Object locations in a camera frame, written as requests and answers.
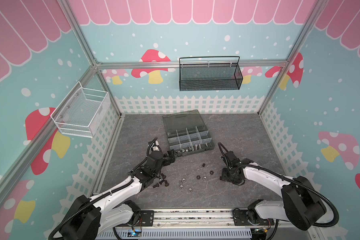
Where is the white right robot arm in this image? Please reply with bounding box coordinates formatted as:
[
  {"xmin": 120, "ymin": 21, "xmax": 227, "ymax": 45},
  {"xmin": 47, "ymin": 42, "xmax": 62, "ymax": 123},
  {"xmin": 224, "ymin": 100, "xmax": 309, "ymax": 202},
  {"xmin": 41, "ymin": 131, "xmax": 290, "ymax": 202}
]
[{"xmin": 220, "ymin": 151, "xmax": 327, "ymax": 231}]

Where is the white wire mesh basket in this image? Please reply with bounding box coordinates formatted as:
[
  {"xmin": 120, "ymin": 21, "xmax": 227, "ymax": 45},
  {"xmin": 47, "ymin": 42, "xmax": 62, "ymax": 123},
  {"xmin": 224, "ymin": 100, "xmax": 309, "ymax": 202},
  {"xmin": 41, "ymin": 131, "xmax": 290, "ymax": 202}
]
[{"xmin": 51, "ymin": 82, "xmax": 111, "ymax": 138}]

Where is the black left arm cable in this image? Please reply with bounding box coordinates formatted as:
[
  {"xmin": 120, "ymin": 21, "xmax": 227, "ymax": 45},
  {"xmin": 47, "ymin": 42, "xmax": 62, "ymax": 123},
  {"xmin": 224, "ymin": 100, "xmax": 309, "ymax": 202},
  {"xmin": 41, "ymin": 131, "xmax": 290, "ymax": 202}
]
[{"xmin": 47, "ymin": 137, "xmax": 159, "ymax": 240}]

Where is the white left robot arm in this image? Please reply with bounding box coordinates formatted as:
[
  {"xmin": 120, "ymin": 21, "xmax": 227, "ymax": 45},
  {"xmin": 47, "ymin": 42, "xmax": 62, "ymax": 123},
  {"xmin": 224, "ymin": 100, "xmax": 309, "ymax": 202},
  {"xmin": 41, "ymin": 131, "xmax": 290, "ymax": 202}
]
[{"xmin": 48, "ymin": 149, "xmax": 176, "ymax": 240}]

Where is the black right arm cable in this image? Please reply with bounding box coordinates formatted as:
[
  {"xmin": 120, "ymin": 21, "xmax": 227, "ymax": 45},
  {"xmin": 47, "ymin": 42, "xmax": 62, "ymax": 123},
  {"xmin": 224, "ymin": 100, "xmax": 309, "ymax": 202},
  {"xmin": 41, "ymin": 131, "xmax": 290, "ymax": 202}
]
[{"xmin": 217, "ymin": 141, "xmax": 340, "ymax": 228}]

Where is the black wire mesh basket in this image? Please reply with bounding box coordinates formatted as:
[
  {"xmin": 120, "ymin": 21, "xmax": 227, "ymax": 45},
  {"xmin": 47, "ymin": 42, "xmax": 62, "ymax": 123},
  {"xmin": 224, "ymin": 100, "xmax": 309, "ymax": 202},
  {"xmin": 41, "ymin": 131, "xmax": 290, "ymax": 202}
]
[{"xmin": 179, "ymin": 56, "xmax": 244, "ymax": 92}]

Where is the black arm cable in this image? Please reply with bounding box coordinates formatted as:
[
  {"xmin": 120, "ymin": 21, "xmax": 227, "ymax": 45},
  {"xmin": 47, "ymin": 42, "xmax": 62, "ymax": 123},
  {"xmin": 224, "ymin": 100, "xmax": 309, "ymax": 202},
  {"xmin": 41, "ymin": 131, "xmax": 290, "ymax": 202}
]
[
  {"xmin": 217, "ymin": 141, "xmax": 340, "ymax": 228},
  {"xmin": 47, "ymin": 137, "xmax": 159, "ymax": 240}
]

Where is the green transparent compartment organizer box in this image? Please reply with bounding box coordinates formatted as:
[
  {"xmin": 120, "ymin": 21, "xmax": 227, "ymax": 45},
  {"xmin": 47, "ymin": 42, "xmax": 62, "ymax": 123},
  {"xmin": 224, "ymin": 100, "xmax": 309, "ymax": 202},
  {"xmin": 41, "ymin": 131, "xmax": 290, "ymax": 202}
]
[{"xmin": 163, "ymin": 110, "xmax": 215, "ymax": 157}]

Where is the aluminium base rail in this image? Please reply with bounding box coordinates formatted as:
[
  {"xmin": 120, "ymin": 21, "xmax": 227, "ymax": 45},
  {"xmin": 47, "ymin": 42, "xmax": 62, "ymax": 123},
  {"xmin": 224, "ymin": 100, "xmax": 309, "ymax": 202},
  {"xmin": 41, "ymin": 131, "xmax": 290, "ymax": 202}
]
[{"xmin": 64, "ymin": 206, "xmax": 322, "ymax": 240}]

